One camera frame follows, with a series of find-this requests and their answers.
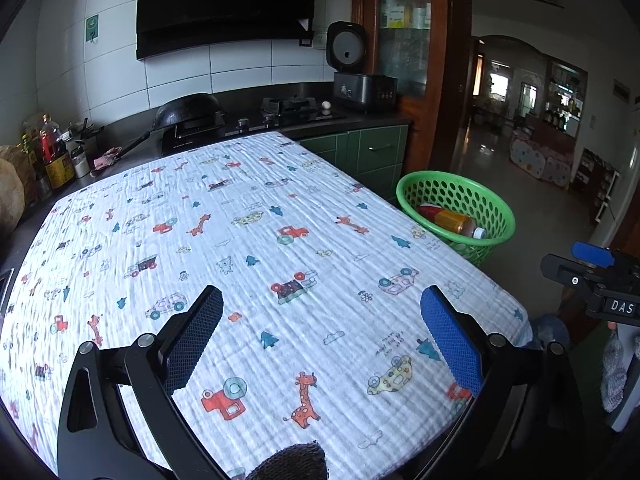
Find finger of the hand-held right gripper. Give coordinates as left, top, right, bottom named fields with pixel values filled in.
left=571, top=241, right=616, bottom=268
left=540, top=254, right=601, bottom=291

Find black wok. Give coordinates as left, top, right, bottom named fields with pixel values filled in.
left=120, top=92, right=225, bottom=158

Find dotted play fence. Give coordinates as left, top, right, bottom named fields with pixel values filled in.
left=509, top=130, right=573, bottom=188

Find wooden glass door cabinet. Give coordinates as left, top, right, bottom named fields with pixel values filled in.
left=351, top=0, right=473, bottom=173

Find red sauce bottle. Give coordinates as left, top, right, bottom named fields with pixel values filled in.
left=40, top=114, right=63, bottom=163

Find pink cloth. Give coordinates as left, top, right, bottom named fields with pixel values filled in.
left=92, top=146, right=123, bottom=173

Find printed white table cloth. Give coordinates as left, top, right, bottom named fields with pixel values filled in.
left=0, top=131, right=531, bottom=480

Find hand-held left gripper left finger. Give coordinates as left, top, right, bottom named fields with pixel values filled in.
left=57, top=285, right=226, bottom=480

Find dark yellow label bottle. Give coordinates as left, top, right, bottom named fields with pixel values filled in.
left=45, top=152, right=76, bottom=190

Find blue cloth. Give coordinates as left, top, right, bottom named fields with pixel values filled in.
left=530, top=312, right=571, bottom=348

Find amber plastic drink bottle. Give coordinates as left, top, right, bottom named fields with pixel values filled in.
left=435, top=210, right=487, bottom=240

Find low wooden shelf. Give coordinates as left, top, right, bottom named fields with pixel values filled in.
left=575, top=147, right=621, bottom=226

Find round wooden cutting board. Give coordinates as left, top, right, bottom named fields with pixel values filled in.
left=0, top=145, right=26, bottom=236

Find green plastic basket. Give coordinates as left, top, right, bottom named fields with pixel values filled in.
left=396, top=171, right=516, bottom=267

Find black range hood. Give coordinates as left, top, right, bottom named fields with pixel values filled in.
left=135, top=0, right=317, bottom=61

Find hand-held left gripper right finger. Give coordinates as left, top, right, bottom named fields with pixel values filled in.
left=415, top=285, right=586, bottom=480

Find black gas stove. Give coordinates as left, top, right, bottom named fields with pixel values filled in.
left=160, top=96, right=347, bottom=156

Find black rice cooker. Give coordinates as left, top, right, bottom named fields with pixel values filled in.
left=326, top=21, right=399, bottom=113

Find green kitchen cabinets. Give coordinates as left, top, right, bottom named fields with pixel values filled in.
left=295, top=125, right=411, bottom=201

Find person's leg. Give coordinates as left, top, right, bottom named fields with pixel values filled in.
left=245, top=441, right=330, bottom=480

